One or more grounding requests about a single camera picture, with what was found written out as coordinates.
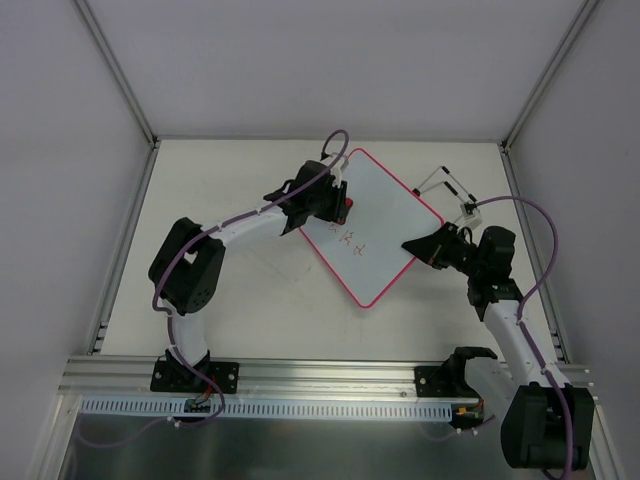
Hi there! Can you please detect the pink framed whiteboard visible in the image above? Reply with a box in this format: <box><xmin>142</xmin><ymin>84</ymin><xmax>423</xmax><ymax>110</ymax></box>
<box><xmin>301</xmin><ymin>148</ymin><xmax>444</xmax><ymax>309</ymax></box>

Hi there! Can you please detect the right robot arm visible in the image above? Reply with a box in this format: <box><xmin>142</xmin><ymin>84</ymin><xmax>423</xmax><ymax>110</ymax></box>
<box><xmin>402</xmin><ymin>223</ymin><xmax>595</xmax><ymax>478</ymax></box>

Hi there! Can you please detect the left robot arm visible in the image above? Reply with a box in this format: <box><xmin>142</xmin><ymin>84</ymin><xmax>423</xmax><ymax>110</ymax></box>
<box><xmin>148</xmin><ymin>158</ymin><xmax>352</xmax><ymax>393</ymax></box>

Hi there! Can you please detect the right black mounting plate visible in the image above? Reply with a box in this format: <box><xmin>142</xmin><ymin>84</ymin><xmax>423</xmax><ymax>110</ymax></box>
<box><xmin>413</xmin><ymin>365</ymin><xmax>456</xmax><ymax>398</ymax></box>

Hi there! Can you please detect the black mounting plate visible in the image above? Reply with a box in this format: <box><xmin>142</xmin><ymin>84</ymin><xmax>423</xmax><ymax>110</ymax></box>
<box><xmin>413</xmin><ymin>365</ymin><xmax>456</xmax><ymax>398</ymax></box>
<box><xmin>150</xmin><ymin>355</ymin><xmax>240</xmax><ymax>394</ymax></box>

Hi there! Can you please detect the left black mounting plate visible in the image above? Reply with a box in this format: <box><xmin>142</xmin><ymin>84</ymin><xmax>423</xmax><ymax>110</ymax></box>
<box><xmin>150</xmin><ymin>355</ymin><xmax>240</xmax><ymax>394</ymax></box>

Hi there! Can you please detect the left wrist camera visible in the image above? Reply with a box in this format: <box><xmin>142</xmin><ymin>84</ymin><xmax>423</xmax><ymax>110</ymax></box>
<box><xmin>330</xmin><ymin>152</ymin><xmax>349</xmax><ymax>188</ymax></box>

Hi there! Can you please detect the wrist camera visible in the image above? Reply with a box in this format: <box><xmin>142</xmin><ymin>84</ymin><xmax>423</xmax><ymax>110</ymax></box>
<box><xmin>454</xmin><ymin>202</ymin><xmax>482</xmax><ymax>231</ymax></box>
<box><xmin>330</xmin><ymin>152</ymin><xmax>349</xmax><ymax>188</ymax></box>

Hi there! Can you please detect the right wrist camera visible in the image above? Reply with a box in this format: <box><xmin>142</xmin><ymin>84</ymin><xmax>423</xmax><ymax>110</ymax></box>
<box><xmin>454</xmin><ymin>202</ymin><xmax>482</xmax><ymax>231</ymax></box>

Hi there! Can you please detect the wire whiteboard stand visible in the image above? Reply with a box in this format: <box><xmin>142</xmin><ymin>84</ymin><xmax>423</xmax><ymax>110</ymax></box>
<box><xmin>412</xmin><ymin>165</ymin><xmax>478</xmax><ymax>214</ymax></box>

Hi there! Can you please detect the right aluminium frame post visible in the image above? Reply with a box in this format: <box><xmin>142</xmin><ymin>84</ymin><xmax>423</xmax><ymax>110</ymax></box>
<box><xmin>501</xmin><ymin>0</ymin><xmax>601</xmax><ymax>147</ymax></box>

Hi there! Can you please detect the aluminium frame post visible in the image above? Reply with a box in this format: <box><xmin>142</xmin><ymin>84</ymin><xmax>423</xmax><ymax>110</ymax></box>
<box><xmin>501</xmin><ymin>0</ymin><xmax>601</xmax><ymax>147</ymax></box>
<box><xmin>70</xmin><ymin>0</ymin><xmax>158</xmax><ymax>147</ymax></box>

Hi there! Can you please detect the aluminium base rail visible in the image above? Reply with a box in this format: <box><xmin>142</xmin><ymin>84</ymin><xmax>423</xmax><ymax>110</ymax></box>
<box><xmin>58</xmin><ymin>354</ymin><xmax>596</xmax><ymax>406</ymax></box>

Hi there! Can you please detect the left aluminium frame post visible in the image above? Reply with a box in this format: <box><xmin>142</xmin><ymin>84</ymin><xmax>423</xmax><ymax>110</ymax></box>
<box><xmin>70</xmin><ymin>0</ymin><xmax>158</xmax><ymax>147</ymax></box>

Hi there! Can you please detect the white slotted cable duct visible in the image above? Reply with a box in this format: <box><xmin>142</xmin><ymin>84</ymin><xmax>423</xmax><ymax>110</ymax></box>
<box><xmin>79</xmin><ymin>396</ymin><xmax>453</xmax><ymax>423</ymax></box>

